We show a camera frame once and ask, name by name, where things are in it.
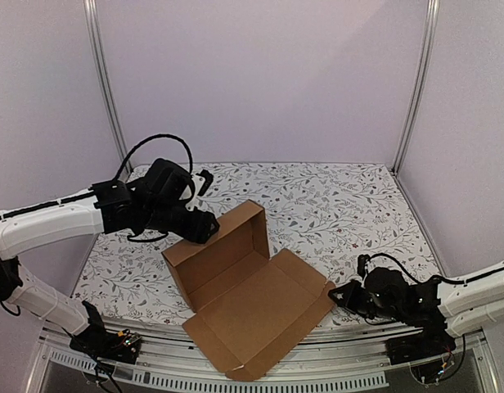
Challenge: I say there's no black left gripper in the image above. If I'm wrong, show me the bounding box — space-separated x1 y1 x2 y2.
142 203 219 244

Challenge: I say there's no brown cardboard box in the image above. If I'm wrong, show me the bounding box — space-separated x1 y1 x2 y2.
163 201 335 382

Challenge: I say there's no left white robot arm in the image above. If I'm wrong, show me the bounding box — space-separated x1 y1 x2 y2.
0 159 219 355

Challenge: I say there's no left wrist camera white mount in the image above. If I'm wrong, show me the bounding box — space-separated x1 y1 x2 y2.
179 169 214 211

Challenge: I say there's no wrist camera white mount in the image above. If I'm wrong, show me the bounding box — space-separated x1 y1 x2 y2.
357 254 371 278
179 169 214 211

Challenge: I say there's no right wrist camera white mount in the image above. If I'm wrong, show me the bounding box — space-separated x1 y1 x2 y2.
357 254 371 278

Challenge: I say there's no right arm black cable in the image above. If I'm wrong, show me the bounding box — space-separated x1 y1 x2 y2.
366 251 441 287

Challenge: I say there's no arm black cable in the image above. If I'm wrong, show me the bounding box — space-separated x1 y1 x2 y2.
366 251 441 287
115 133 195 181

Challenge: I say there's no front aluminium rail base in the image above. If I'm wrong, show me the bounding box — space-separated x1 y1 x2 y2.
24 318 503 392

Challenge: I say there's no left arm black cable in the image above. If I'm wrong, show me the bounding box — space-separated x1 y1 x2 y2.
115 133 195 181

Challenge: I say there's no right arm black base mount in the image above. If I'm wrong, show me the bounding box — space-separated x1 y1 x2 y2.
385 331 457 385

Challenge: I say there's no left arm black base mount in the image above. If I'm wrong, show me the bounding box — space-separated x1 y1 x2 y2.
70 300 142 364

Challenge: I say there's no left aluminium frame post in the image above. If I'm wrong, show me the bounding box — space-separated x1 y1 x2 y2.
83 0 128 160

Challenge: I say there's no aluminium frame post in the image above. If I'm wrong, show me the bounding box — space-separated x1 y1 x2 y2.
391 0 440 177
83 0 128 160

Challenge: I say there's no right aluminium frame post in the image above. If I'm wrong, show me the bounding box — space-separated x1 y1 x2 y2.
391 0 440 177

